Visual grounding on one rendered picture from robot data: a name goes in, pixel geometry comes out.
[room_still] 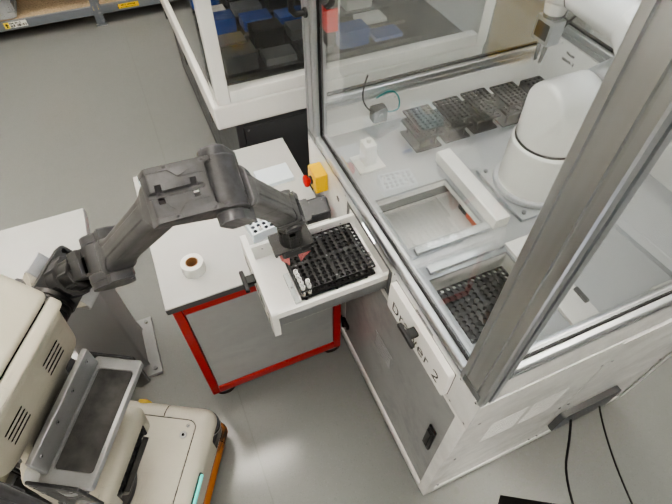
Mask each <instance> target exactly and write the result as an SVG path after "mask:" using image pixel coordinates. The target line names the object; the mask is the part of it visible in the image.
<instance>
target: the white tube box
mask: <svg viewBox="0 0 672 504"><path fill-rule="evenodd" d="M256 219H257V221H255V222H253V223H250V224H248V225H245V226H244V227H245V229H246V230H247V232H248V233H249V235H250V237H251V238H252V240H253V242H254V243H256V242H258V241H261V240H263V239H265V238H268V236H269V235H272V234H275V233H277V227H275V226H274V225H272V223H271V222H269V221H265V220H262V221H260V220H259V219H258V218H256ZM260 225H261V226H262V228H263V230H262V231H260V230H259V228H258V227H259V226H260Z"/></svg>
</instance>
